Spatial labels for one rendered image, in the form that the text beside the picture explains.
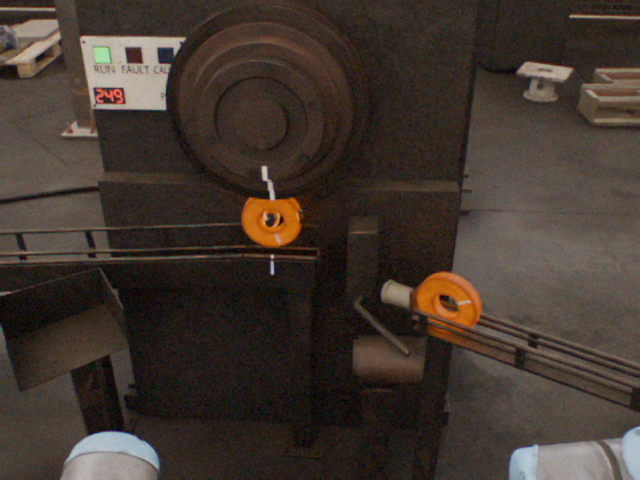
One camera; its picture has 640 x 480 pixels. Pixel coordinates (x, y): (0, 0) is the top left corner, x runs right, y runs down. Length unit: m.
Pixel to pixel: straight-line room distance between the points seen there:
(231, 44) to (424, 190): 0.62
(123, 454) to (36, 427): 1.57
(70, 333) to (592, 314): 2.02
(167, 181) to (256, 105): 0.45
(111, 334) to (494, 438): 1.25
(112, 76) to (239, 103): 0.41
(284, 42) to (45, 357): 0.93
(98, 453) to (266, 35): 0.95
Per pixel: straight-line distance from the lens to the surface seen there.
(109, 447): 0.89
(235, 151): 1.54
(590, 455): 0.94
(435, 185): 1.78
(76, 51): 4.51
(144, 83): 1.76
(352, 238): 1.70
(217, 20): 1.53
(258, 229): 1.73
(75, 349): 1.73
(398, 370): 1.75
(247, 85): 1.48
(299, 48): 1.49
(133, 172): 1.90
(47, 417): 2.47
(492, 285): 2.98
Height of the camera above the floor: 1.66
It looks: 31 degrees down
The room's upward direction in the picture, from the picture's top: straight up
